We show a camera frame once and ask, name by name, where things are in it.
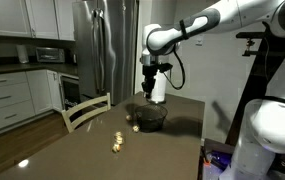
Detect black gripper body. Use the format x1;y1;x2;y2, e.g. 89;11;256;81
142;63;160;84

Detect black mesh basket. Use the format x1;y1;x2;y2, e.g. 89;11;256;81
134;103;169;134

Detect stainless steel refrigerator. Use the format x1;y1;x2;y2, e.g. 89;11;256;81
71;0;139;106

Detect white wooden chair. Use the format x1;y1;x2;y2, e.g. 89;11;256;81
61;92;112;134

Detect black built-in dishwasher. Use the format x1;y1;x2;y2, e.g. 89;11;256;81
59;73;82;112

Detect dark kitchen countertop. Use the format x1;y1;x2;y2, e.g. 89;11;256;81
0;61;80;77

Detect white countertop canister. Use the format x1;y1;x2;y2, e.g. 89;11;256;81
16;44;30;65

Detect white lower kitchen cabinets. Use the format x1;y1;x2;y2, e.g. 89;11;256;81
0;69;64;137

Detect white kitchen cabinets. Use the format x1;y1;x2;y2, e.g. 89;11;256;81
0;69;64;137
0;0;76;42

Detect white upper kitchen cabinets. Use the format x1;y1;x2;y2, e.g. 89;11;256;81
0;0;76;42

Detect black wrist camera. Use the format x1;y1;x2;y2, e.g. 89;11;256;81
157;62;174;74

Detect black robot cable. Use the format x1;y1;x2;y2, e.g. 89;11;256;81
161;49;187;91

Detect white wall light switch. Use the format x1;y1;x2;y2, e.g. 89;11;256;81
195;33;205;47

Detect black camera stand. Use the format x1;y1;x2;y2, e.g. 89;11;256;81
225;21;285;147

